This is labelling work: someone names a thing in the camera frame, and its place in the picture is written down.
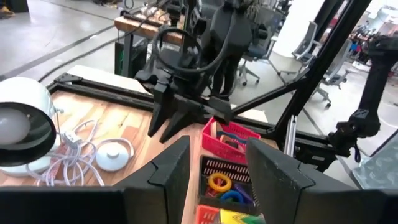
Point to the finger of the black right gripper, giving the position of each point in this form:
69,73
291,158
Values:
177,123
160,105

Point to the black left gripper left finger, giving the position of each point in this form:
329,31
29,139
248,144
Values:
168,186

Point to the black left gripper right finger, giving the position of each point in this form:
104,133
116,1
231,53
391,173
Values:
273,180

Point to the orange plastic basket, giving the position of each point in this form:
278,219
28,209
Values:
205,216

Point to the red plastic basket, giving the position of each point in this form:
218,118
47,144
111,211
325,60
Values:
217,149

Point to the black plastic basket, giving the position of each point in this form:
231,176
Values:
224,168

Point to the black rubber band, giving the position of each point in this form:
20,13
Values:
233,144

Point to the large blue rubber band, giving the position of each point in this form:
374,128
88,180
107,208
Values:
231,136

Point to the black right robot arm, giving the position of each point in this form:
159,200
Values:
230,31

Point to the blue office chair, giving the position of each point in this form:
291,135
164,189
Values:
253,53

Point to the grey office chair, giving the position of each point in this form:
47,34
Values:
306,43
334,71

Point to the white desk lamp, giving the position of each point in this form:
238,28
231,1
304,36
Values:
28,130

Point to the wooden background workbench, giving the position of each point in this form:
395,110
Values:
146,29

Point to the person's shoe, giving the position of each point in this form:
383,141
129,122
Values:
5,12

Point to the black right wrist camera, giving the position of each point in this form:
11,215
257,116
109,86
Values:
219,110

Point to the silver metal bracket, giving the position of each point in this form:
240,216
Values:
290,137

